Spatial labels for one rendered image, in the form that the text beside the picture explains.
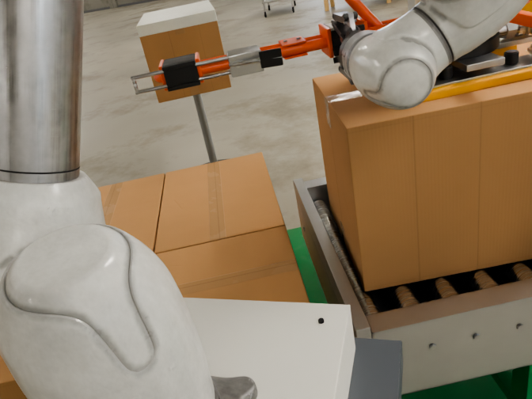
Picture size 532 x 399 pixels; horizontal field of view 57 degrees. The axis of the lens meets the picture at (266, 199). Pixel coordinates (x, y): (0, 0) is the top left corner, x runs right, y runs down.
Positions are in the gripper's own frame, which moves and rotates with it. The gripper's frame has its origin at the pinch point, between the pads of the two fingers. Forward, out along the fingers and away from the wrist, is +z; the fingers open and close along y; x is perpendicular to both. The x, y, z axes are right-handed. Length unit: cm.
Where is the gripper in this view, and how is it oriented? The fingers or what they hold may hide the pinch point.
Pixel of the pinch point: (336, 38)
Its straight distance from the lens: 110.7
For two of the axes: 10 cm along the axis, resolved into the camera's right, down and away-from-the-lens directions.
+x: 9.8, -2.2, 0.2
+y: 1.8, 8.7, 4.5
